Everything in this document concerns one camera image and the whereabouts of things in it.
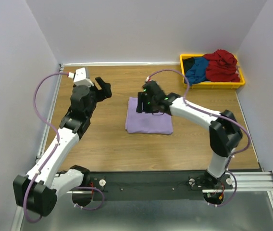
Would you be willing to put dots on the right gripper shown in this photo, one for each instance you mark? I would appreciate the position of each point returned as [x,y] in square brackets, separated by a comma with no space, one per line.
[142,97]

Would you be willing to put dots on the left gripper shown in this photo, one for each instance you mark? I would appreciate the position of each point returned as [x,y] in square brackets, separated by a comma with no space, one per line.
[105,93]

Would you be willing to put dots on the purple t shirt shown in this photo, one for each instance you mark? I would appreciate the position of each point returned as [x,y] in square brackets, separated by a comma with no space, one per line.
[146,123]

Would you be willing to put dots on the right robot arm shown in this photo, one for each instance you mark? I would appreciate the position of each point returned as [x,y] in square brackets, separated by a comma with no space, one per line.
[224,131]

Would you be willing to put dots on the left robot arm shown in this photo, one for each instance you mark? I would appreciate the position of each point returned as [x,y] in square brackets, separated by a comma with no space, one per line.
[39,189]

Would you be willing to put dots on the black t shirt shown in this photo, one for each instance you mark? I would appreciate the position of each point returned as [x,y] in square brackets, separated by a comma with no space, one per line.
[188,63]

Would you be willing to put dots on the blue t shirt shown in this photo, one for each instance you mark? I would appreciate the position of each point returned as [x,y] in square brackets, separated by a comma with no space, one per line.
[197,73]

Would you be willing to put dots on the yellow plastic bin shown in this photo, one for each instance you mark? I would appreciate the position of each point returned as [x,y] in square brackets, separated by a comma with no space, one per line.
[213,85]

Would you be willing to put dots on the red t shirt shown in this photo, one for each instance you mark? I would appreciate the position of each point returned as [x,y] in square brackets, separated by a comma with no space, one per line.
[221,67]

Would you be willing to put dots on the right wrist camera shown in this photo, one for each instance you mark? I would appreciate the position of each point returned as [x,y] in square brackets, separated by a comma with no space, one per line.
[148,78]

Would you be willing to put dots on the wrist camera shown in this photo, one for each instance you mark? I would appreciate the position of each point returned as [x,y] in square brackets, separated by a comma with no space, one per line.
[148,78]
[81,77]

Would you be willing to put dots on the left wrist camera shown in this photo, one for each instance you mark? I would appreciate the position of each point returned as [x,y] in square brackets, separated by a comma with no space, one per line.
[81,77]

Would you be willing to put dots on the black mounting base plate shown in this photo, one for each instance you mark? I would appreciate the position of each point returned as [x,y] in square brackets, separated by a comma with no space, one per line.
[152,185]

